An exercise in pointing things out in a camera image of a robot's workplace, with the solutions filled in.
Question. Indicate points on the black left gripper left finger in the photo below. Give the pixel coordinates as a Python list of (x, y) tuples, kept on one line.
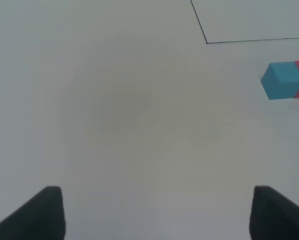
[(40, 218)]

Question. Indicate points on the blue cube block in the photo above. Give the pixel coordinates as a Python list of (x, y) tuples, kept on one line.
[(281, 80)]

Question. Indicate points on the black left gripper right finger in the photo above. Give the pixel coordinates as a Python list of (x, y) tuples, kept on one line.
[(273, 216)]

